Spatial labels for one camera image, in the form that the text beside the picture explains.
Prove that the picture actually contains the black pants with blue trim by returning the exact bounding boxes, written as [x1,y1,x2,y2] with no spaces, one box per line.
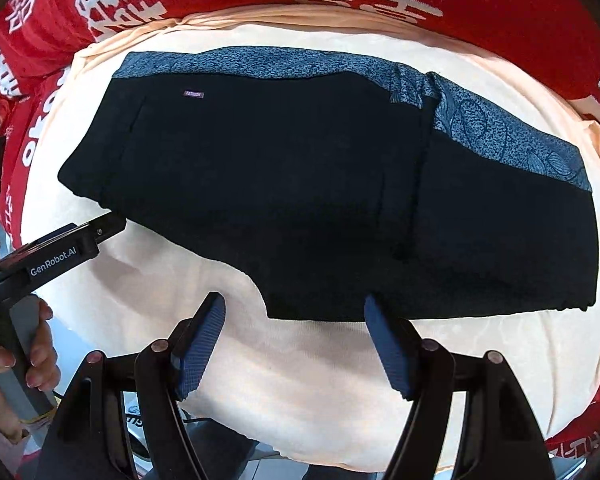
[57,46,600,322]

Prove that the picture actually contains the cream bed sheet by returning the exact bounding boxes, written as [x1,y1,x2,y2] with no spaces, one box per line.
[17,4,600,466]

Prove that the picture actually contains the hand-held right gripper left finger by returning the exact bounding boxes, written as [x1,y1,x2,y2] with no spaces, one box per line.
[40,291,227,480]

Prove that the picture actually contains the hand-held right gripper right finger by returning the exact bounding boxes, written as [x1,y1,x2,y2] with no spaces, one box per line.
[364,294,556,480]

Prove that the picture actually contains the person's left hand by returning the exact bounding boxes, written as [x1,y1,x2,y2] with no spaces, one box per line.
[0,299,62,443]

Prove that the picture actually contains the red printed blanket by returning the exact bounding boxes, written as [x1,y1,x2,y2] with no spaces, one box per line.
[0,0,600,461]

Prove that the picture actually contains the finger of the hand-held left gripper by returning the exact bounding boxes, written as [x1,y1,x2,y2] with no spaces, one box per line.
[77,211,127,257]

